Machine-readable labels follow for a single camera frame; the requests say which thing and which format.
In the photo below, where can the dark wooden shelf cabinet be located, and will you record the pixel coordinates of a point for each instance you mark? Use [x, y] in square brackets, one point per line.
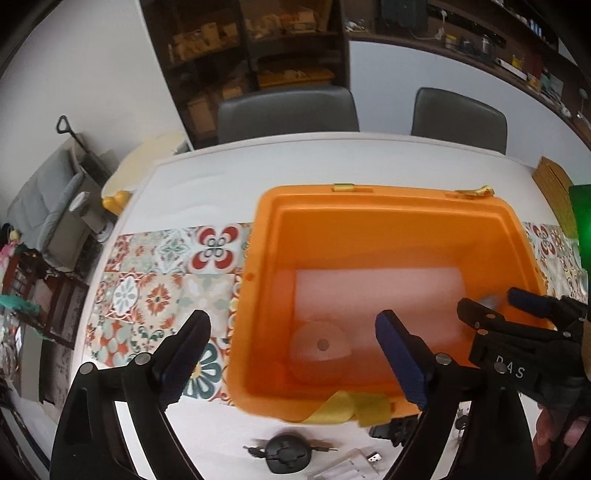
[212, 51]

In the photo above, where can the patterned tile table runner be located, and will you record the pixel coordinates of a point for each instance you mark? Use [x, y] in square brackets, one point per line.
[153, 281]

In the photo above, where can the white battery charger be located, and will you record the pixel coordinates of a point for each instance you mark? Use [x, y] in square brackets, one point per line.
[356, 466]

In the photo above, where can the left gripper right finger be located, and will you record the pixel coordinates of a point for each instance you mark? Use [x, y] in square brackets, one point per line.
[496, 443]

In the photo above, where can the left grey dining chair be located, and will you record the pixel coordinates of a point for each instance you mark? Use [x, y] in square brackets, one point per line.
[287, 111]

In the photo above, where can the grey sofa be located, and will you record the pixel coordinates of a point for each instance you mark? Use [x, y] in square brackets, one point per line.
[38, 207]

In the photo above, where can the black clip-on device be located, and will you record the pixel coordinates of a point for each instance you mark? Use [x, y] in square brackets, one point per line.
[398, 431]

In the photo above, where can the black retractable cable reel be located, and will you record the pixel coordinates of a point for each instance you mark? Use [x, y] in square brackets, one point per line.
[287, 453]

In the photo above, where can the grey dining chair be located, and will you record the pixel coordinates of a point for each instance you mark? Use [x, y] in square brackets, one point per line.
[447, 116]
[287, 111]

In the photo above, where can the astronaut figure keychain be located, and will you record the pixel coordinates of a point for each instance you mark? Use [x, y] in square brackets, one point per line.
[461, 422]

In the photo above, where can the right grey dining chair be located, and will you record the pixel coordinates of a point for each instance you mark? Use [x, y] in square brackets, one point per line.
[447, 116]

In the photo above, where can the woven wicker box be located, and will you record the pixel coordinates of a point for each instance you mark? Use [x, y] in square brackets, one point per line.
[554, 183]

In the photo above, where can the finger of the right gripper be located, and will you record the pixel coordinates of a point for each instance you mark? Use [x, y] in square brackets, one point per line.
[486, 322]
[540, 306]

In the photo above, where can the black upright vacuum cleaner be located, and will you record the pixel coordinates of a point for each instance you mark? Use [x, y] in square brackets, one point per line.
[89, 161]

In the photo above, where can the wooden baby chair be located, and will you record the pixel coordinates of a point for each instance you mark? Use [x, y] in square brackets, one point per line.
[43, 297]

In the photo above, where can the pink round night light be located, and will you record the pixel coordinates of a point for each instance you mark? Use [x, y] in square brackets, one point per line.
[320, 353]

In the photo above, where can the orange plastic storage crate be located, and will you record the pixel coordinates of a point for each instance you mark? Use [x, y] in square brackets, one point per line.
[324, 261]

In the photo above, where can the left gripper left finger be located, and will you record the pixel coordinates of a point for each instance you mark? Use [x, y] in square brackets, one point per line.
[89, 441]

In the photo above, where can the operator right hand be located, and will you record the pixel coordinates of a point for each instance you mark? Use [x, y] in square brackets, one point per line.
[548, 430]

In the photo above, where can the silver oval pebble case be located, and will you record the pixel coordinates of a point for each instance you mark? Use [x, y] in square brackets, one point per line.
[491, 302]

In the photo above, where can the white tower fan heater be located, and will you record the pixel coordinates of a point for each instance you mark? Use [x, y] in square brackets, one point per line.
[81, 206]

